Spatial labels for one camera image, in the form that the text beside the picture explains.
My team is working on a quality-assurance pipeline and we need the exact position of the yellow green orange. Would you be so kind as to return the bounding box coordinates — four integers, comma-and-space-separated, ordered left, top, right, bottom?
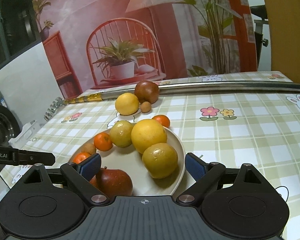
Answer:
142, 142, 178, 179

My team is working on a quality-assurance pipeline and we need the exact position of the small brown longan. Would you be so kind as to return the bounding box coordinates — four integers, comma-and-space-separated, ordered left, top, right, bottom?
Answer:
140, 101, 152, 113

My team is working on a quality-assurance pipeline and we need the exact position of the large mandarin in plate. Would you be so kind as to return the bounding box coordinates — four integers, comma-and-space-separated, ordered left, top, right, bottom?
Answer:
72, 152, 91, 164

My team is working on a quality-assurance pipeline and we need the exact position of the brown longan in plate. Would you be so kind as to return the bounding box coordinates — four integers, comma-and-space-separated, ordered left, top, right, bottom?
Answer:
80, 142, 96, 155

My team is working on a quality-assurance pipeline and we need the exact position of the washing machine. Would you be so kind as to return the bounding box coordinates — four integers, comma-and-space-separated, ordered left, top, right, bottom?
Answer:
0, 92, 21, 147

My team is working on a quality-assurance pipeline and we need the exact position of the mandarin in plate left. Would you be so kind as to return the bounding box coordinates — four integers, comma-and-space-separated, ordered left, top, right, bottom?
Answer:
94, 132, 113, 152

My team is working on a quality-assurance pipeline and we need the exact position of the beige round plate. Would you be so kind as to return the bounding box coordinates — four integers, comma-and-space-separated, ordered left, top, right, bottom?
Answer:
67, 123, 186, 197

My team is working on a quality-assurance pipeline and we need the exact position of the green yellow round fruit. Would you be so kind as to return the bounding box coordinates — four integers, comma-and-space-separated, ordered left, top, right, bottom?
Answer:
109, 120, 133, 148

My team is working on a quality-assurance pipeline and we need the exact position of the mandarin behind plate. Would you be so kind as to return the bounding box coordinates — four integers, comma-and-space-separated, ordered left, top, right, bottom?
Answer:
152, 115, 171, 128

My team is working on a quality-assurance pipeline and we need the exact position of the steel clothes pole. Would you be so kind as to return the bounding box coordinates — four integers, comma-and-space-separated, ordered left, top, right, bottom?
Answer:
44, 81, 300, 121

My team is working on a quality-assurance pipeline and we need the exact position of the large yellow grapefruit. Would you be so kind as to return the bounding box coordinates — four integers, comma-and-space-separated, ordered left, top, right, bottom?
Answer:
131, 119, 167, 154

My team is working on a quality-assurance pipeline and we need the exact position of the checkered bunny tablecloth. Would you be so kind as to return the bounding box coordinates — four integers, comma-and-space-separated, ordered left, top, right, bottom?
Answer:
0, 71, 300, 240

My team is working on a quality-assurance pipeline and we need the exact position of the yellow lemon on table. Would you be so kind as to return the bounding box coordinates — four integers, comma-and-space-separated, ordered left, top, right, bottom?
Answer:
115, 93, 139, 115

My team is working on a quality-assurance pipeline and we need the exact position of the dark red apple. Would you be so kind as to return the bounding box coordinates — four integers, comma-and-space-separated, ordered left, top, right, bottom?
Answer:
134, 80, 160, 104

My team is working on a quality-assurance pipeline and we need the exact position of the printed room backdrop cloth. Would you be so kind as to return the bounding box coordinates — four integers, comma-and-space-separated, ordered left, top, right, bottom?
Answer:
32, 0, 258, 98

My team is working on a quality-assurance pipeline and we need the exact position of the wooden board panel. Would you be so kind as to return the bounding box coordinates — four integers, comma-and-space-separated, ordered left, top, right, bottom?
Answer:
264, 0, 300, 83

